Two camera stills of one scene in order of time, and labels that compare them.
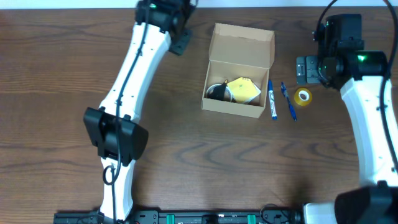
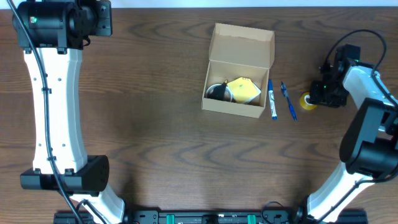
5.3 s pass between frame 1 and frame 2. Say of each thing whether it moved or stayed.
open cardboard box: stayed
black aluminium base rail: stayed
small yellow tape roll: moved
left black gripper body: moved
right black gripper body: moved
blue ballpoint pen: stayed
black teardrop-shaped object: stayed
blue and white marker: stayed
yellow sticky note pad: stayed
